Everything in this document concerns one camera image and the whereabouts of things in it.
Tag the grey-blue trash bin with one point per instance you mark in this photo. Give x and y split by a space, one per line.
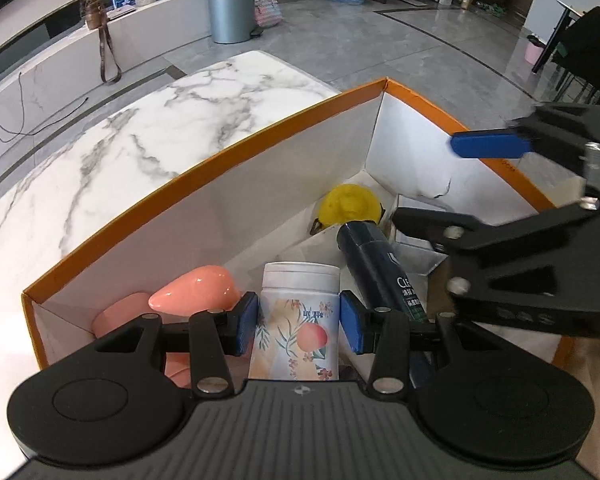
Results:
230 7

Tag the small pink bin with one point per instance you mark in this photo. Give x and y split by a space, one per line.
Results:
535 52

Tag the pink pump bottle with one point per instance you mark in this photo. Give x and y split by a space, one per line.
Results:
195 287

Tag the white floral jar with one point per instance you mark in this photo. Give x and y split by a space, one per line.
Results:
295 310

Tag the orange cardboard box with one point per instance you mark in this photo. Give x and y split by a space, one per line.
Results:
280 185

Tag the white tv console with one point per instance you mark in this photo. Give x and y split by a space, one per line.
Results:
145 35

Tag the yellow tape measure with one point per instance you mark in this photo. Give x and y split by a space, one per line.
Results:
347 205

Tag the woven basket bag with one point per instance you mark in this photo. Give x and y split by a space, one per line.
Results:
267 12

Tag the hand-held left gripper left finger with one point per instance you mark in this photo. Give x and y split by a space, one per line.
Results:
245 322

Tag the long white box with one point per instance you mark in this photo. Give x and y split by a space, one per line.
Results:
315 250

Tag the black chair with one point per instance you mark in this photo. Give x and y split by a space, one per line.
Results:
590 45

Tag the dark shampoo bottle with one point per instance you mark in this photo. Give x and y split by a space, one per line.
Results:
370 255

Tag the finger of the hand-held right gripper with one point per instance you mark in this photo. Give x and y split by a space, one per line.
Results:
520 245
490 145

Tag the pink cylindrical bottle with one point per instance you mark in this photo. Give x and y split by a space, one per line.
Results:
120 315

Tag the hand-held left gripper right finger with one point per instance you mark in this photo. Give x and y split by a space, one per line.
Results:
352 322

